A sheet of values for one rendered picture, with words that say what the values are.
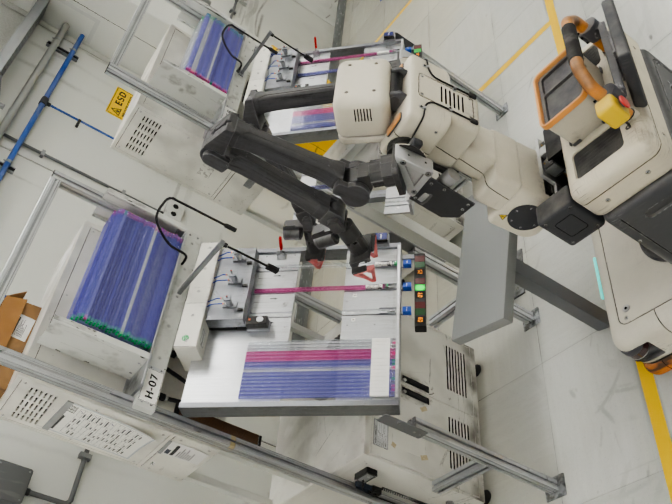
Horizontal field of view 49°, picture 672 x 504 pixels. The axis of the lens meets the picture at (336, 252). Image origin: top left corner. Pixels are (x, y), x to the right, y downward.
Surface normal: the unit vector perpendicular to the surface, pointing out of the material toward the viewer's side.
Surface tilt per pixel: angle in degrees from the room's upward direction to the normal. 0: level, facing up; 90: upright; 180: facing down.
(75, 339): 90
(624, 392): 0
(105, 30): 90
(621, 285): 0
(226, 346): 47
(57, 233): 90
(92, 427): 90
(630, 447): 0
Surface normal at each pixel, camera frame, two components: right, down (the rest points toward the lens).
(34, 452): 0.57, -0.54
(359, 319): -0.14, -0.69
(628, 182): -0.08, 0.74
